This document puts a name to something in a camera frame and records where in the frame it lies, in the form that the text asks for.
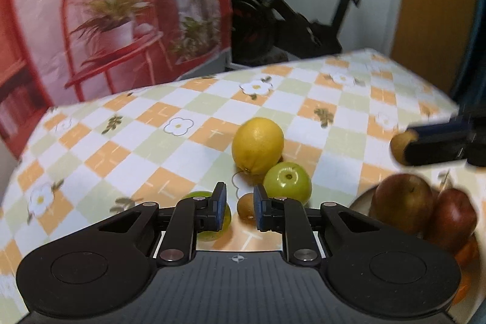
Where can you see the wooden door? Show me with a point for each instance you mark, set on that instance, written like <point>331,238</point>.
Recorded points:
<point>429,24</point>

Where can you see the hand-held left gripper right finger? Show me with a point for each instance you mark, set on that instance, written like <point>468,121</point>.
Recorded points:
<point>260,208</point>

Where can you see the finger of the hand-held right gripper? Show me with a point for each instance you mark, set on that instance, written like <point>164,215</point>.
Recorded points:
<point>436,151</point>
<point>440,128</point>

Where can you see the small brown kiwi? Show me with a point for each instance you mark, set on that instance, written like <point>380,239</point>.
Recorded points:
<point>397,147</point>
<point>246,205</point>

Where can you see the printed red chair backdrop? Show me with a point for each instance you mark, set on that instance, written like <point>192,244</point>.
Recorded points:
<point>38,5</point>

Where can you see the green jujube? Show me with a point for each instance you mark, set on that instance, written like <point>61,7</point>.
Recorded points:
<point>210,234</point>

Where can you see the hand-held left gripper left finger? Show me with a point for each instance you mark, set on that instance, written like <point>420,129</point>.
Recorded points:
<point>219,206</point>

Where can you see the brownish red apple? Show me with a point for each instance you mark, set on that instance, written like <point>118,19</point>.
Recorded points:
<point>402,202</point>

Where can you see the green apple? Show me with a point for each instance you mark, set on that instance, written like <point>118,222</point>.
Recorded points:
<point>287,181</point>

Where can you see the dark red apple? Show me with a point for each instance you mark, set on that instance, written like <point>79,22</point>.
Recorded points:
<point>452,221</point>

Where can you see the yellow lemon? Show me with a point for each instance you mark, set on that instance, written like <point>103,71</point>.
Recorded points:
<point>258,145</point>

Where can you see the orange tangerine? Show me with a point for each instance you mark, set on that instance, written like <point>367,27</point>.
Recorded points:
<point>469,253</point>

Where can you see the beige round plate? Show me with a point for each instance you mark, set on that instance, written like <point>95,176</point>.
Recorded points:
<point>360,204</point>

